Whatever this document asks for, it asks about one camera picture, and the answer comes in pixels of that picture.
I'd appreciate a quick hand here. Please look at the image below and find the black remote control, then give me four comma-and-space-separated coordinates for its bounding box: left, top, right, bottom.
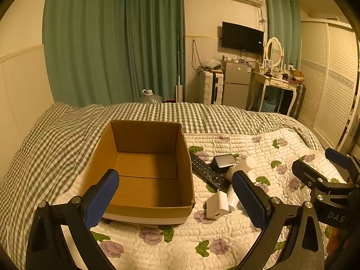
190, 152, 230, 192

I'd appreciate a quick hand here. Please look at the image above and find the white square power adapter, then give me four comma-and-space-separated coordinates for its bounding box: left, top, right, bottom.
206, 191, 229, 220

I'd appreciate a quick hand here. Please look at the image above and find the floral quilted bedspread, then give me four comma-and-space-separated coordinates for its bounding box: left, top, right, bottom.
53, 127, 347, 270

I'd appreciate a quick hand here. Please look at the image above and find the dark striped chair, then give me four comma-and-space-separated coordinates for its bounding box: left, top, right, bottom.
289, 83, 306, 119

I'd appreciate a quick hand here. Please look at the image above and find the green checkered bed sheet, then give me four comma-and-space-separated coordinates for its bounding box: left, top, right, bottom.
1, 102, 321, 269

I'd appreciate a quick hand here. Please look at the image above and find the white translucent plug light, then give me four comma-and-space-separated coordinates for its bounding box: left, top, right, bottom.
227, 185, 239, 212

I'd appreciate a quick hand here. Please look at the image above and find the blue laundry basket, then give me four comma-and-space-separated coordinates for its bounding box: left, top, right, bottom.
261, 97, 276, 113

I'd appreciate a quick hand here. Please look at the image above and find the white louvered wardrobe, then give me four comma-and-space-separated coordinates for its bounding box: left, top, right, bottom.
298, 19, 359, 149

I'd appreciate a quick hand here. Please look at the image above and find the white dressing table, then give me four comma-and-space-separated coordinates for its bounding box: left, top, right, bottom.
247, 70, 298, 116

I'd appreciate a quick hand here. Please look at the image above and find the brown cardboard box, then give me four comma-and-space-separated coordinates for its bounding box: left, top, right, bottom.
81, 120, 195, 225

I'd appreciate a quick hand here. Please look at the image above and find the silver mini fridge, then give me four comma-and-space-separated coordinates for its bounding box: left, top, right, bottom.
222, 61, 251, 109

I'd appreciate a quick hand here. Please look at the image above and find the oval vanity mirror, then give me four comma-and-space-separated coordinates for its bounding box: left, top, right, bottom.
264, 37, 284, 67

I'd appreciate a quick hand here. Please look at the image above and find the white suitcase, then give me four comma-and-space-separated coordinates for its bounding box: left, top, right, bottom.
199, 70, 224, 105

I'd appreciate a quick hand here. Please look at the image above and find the white mop pole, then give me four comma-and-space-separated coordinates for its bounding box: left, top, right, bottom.
175, 35, 183, 103

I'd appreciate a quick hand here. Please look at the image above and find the green curtain right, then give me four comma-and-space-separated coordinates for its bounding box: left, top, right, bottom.
266, 0, 301, 69

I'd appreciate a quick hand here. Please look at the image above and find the green curtain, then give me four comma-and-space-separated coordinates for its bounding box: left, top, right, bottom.
43, 0, 185, 107
266, 0, 301, 69

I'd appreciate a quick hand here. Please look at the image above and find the clear water jug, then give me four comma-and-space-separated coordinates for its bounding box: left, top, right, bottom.
139, 89, 163, 104

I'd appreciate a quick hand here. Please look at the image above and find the green curtain left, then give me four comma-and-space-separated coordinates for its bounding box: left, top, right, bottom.
43, 0, 185, 107

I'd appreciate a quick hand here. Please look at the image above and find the black wall television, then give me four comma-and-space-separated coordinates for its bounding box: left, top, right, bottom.
221, 21, 264, 56

